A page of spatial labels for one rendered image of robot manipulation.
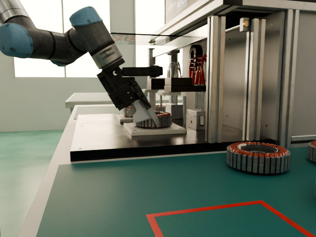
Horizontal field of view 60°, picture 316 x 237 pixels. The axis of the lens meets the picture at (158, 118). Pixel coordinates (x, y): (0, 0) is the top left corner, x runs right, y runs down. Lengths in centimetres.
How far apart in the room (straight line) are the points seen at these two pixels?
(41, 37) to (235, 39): 53
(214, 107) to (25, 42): 45
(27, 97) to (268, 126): 513
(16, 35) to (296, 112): 68
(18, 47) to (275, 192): 59
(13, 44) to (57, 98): 483
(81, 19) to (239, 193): 55
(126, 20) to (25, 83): 223
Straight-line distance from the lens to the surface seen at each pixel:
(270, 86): 72
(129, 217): 35
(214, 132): 64
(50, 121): 558
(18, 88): 561
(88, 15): 74
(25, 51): 72
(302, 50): 75
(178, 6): 100
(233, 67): 87
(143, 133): 72
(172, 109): 102
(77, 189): 44
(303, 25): 76
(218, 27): 65
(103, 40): 73
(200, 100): 83
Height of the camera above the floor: 91
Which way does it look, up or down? 8 degrees down
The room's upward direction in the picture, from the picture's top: straight up
